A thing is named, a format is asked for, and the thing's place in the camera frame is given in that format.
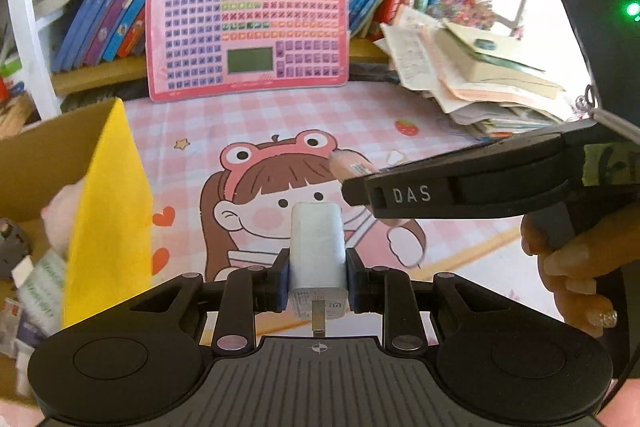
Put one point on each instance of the small pink tube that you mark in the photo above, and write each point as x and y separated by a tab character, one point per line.
350	164

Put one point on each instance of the row of blue purple books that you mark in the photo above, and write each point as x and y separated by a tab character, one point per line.
100	17

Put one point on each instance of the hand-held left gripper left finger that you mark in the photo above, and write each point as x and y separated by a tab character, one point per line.
284	284

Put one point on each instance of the white charger plug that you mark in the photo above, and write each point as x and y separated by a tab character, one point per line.
317	247

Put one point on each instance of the pink plush toy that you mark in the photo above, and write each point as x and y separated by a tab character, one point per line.
62	217

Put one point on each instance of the grey purple toy truck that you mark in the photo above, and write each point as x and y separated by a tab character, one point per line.
12	242

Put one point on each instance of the pink checkered tablecloth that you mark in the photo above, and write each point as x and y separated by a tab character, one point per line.
200	132

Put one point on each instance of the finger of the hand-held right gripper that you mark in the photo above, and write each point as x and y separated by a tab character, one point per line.
425	170

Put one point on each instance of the pink learning tablet toy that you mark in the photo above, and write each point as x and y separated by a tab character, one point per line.
240	17

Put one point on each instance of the person's right hand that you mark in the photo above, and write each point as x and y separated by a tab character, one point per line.
575	277

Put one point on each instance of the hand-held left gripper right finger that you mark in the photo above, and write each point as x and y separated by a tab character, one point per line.
354	282

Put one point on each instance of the yellow cardboard box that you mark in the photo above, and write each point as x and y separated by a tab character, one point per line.
107	217

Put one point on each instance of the colourful bead cluster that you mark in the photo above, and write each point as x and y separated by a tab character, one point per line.
465	9

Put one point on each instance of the white shelf unit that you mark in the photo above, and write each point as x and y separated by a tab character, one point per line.
25	32

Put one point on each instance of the stack of papers and books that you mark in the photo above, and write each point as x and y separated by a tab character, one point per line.
475	72

